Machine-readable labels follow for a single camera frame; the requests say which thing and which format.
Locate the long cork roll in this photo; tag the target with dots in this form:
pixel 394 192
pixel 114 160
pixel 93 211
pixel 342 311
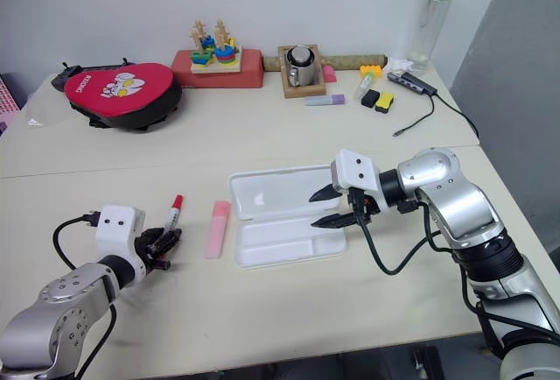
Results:
pixel 350 61

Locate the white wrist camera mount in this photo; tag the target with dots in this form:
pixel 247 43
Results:
pixel 114 231
pixel 355 170

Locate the white crumpled tissue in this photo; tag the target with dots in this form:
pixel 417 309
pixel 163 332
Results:
pixel 399 65

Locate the purple highlighter marker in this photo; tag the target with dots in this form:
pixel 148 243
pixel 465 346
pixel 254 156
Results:
pixel 326 100

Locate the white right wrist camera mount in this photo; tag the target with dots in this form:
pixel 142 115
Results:
pixel 355 170

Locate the red cartoon print bag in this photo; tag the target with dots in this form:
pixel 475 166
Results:
pixel 122 95

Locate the yellow-capped tube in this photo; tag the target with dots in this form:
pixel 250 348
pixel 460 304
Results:
pixel 362 87

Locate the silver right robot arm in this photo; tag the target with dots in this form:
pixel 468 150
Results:
pixel 472 222

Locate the yellow toy brick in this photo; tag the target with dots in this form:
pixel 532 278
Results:
pixel 371 71

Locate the black whiteboard eraser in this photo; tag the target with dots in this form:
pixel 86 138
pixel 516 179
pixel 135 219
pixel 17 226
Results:
pixel 370 97

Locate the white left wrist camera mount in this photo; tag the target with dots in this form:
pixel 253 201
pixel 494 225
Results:
pixel 114 231

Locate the red rectangular box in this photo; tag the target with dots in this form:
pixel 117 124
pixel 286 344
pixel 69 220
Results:
pixel 219 74

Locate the pink patterned object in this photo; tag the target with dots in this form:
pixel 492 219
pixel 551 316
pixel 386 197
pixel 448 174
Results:
pixel 8 100

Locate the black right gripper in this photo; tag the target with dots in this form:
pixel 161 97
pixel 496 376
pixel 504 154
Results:
pixel 365 205

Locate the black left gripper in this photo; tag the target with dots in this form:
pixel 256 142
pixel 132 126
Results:
pixel 146 251

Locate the yellow whiteboard eraser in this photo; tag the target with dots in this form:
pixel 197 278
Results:
pixel 385 102

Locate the wooden colourful stacking toy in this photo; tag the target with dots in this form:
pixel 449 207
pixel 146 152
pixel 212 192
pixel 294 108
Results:
pixel 216 54

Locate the pink highlighter marker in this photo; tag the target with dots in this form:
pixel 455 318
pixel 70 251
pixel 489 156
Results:
pixel 217 231

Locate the stainless steel lidded mug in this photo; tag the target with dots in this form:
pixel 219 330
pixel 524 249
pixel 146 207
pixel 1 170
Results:
pixel 299 67

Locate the red capped marker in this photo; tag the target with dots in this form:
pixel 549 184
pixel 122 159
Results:
pixel 174 213

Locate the pink eraser block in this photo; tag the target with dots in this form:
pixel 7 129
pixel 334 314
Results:
pixel 329 74

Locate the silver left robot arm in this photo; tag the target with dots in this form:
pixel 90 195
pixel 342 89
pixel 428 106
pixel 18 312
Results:
pixel 52 310

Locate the wooden square tray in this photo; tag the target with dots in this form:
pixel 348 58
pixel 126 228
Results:
pixel 306 90

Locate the white plastic pencil case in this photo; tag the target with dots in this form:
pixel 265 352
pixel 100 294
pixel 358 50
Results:
pixel 280 222

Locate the clear bottle green lid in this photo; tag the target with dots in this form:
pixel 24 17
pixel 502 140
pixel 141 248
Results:
pixel 431 25

